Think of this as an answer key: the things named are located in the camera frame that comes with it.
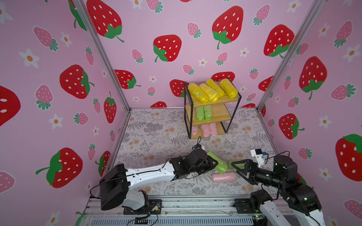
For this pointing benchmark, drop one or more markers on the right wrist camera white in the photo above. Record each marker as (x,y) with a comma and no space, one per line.
(261,156)

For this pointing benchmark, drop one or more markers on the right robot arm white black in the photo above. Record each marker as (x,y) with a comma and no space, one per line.
(301,198)

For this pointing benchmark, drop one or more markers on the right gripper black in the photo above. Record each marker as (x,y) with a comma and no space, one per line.
(253,173)

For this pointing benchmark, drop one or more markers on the aluminium rail frame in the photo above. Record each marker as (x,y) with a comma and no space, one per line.
(182,210)

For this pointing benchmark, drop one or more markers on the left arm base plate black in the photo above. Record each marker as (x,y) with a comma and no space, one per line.
(152,207)

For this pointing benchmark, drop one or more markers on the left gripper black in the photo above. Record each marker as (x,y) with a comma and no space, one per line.
(209,165)

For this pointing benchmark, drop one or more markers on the wooden shelf black metal frame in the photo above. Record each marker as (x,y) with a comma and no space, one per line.
(221,115)

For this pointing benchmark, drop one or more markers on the pink trash bag roll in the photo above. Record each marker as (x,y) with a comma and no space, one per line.
(194,130)
(206,131)
(213,129)
(228,177)

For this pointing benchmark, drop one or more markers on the yellow trash bag roll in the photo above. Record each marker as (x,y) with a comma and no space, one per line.
(212,84)
(227,86)
(210,92)
(198,93)

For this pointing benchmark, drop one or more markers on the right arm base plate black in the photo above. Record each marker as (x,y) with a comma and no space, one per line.
(244,206)

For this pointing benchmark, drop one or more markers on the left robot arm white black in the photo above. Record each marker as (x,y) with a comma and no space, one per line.
(119,186)

